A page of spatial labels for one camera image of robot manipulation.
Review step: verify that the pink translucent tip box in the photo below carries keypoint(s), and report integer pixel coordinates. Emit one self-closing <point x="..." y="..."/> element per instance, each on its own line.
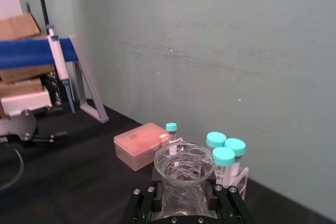
<point x="139" y="145"/>

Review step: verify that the black round-edged device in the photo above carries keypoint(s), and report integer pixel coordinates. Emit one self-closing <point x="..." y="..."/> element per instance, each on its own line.
<point x="18" y="127"/>

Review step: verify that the blue and grey pipette stand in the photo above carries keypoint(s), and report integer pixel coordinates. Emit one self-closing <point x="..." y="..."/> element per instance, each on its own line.
<point x="29" y="51"/>

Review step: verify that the small tube with teal cap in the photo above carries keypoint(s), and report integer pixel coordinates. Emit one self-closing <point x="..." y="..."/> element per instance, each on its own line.
<point x="172" y="127"/>

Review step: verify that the clear acrylic tube rack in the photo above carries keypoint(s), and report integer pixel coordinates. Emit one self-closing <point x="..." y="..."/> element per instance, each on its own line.
<point x="241" y="182"/>

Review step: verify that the large tube with teal cap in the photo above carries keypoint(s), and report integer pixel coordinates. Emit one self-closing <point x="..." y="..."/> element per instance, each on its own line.
<point x="215" y="139"/>
<point x="223" y="155"/>
<point x="236" y="145"/>

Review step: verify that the white box-shaped device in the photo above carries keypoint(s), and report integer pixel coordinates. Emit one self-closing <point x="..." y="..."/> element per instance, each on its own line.
<point x="25" y="100"/>

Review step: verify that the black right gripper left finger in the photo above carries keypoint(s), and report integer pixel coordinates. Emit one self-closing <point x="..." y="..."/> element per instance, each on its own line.
<point x="143" y="203"/>

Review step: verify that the black upright pole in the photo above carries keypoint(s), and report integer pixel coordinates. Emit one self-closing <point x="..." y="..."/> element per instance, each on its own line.
<point x="43" y="3"/>

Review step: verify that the clear plastic beaker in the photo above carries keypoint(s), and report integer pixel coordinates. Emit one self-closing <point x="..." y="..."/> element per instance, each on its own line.
<point x="183" y="171"/>

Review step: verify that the white and blue pipette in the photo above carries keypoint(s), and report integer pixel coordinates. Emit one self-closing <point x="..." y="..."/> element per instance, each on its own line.
<point x="58" y="58"/>

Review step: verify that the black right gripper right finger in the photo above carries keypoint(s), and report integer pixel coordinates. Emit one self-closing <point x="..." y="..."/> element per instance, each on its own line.
<point x="231" y="205"/>

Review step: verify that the black table cloth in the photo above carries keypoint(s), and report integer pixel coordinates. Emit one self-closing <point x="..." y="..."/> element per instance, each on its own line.
<point x="78" y="176"/>

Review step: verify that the flat brown cardboard box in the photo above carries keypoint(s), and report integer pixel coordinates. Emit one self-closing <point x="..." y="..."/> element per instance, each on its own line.
<point x="23" y="73"/>

